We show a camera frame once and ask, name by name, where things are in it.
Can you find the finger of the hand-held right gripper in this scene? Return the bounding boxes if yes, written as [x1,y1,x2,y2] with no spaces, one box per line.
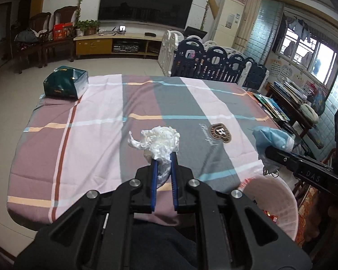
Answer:
[266,146,338,193]

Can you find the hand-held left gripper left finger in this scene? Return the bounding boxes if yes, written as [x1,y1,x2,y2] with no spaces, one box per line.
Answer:
[14,159,160,270]

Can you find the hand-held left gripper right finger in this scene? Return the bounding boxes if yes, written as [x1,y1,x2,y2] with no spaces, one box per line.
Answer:
[170,152,312,270]

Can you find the white lined trash bin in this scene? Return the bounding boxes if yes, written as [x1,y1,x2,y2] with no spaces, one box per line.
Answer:
[239,174,299,240]

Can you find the white tissue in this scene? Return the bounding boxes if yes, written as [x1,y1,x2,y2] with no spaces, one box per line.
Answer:
[128,126,181,187]

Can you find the blue face mask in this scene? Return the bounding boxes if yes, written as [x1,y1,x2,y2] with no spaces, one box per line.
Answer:
[252,126,296,178]

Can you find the red candy wrapper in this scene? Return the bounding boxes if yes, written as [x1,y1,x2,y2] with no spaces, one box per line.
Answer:
[263,209,279,221]

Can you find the blue patterned bag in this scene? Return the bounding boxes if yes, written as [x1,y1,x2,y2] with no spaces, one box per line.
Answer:
[313,87,327,116]

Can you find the pale green cushion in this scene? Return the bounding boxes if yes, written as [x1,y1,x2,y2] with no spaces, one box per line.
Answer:
[299,103,319,123]

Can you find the dark wooden side desk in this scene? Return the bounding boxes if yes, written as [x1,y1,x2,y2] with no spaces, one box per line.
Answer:
[266,81,319,135]

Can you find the striped plaid tablecloth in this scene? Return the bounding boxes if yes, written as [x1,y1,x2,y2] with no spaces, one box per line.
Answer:
[6,74,283,227]

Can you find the pile of papers and booklets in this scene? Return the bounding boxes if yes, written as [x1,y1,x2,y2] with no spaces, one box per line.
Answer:
[273,81,306,104]

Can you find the spread of colourful books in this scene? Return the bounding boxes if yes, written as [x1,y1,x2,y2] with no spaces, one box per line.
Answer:
[252,93,290,123]

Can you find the window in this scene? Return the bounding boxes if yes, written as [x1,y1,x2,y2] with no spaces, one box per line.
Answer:
[276,11,338,85]

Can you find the hanging clothes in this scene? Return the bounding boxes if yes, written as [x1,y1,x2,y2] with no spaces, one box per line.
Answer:
[283,14,312,43]

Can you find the navy playpen fence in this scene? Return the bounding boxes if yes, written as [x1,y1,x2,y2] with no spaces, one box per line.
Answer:
[170,39,269,92]

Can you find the white playpen fence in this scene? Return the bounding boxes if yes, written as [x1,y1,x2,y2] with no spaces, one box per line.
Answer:
[158,29,255,77]

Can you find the green tissue box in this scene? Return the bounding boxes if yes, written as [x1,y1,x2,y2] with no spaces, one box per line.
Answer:
[43,65,89,100]

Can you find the black audio receiver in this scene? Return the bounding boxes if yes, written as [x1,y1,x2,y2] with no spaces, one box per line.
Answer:
[113,42,140,53]

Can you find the beige curtain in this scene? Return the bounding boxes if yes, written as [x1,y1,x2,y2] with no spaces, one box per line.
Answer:
[232,0,265,52]

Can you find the yellow wooden TV cabinet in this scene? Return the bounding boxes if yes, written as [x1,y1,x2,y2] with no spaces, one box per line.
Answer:
[73,32,165,59]

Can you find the small black screen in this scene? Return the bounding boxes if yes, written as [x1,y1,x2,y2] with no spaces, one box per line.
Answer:
[184,26,207,38]

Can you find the cream standing air conditioner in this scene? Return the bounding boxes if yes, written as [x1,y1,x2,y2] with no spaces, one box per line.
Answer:
[211,0,245,48]

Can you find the green potted plant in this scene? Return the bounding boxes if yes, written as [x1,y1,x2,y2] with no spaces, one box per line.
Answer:
[74,20,100,36]

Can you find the red gift box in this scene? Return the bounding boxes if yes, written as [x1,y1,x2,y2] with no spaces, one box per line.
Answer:
[53,22,74,40]

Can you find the large black television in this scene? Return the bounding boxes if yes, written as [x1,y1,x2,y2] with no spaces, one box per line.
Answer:
[98,0,196,30]

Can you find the artificial ivy garland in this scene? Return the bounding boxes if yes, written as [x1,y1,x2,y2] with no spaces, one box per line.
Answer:
[76,0,86,23]
[201,0,216,30]

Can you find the dark wooden armchair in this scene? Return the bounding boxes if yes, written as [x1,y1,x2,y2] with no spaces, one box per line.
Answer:
[41,6,79,62]
[11,12,53,74]

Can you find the dark bag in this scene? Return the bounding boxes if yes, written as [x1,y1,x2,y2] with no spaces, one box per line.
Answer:
[14,28,40,44]

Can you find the children's wall chart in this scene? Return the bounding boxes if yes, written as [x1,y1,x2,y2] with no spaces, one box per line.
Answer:
[266,59,307,88]

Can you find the brown wooden wall board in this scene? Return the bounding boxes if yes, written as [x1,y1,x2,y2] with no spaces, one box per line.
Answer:
[208,0,219,17]

